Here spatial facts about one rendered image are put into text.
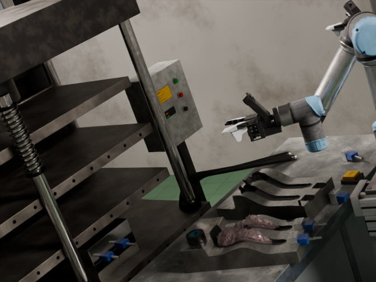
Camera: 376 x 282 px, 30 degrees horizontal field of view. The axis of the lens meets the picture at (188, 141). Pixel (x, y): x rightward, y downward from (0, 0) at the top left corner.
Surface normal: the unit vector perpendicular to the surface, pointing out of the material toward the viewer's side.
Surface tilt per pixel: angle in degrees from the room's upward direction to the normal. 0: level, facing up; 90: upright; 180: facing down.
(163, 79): 90
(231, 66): 90
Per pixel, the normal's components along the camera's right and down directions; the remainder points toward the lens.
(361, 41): -0.13, 0.24
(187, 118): 0.73, -0.04
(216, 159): -0.48, 0.44
